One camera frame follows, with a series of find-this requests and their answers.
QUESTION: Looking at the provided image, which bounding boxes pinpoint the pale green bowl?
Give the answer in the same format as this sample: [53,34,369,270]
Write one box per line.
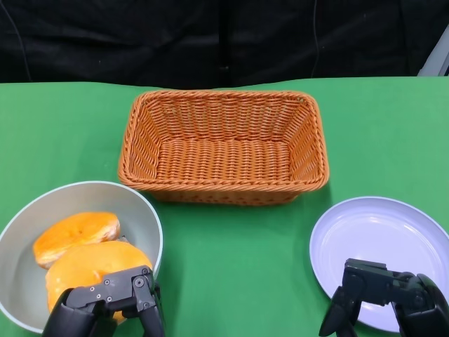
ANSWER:
[0,180,164,334]

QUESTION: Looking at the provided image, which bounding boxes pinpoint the green tablecloth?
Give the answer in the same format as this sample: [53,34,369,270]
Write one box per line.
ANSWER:
[0,75,449,337]

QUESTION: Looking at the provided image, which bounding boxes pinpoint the white frame post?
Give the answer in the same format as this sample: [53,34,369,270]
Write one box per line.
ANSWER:
[417,33,449,77]

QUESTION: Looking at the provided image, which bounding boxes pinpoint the thin grey hanging cable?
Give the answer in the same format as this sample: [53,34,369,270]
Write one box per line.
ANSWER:
[311,0,320,77]
[0,3,33,82]

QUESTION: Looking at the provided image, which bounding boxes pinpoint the plain orange bread ring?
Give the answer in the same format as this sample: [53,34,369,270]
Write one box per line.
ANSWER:
[44,240,154,324]

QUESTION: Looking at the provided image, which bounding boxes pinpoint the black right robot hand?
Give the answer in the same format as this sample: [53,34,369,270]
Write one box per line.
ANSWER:
[318,258,449,337]

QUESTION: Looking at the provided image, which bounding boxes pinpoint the orange wicker basket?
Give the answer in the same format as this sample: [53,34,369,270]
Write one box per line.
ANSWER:
[117,90,329,206]

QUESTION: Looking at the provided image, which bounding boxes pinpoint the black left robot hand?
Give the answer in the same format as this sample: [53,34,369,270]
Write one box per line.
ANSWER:
[41,265,166,337]

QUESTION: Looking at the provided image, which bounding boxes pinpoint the black backdrop curtain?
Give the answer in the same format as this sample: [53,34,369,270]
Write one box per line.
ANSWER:
[0,0,449,88]

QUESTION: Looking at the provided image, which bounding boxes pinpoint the white-streaked orange bread ring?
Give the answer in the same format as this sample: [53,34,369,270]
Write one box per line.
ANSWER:
[32,212,121,270]

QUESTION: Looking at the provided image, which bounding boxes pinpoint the pale lavender plate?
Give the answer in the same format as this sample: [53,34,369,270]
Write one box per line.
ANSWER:
[309,196,449,333]

